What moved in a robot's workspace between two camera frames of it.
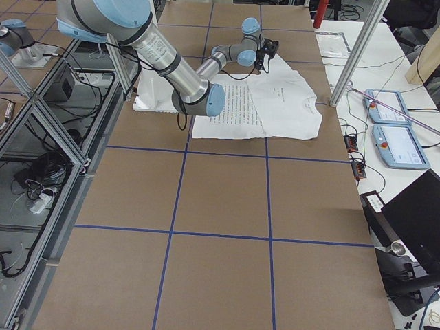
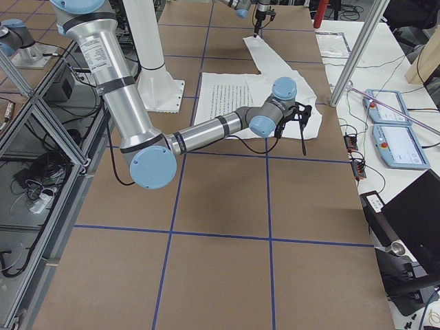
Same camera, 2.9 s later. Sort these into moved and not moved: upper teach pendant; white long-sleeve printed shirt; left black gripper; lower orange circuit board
Moved: left black gripper
Not moved: white long-sleeve printed shirt; upper teach pendant; lower orange circuit board
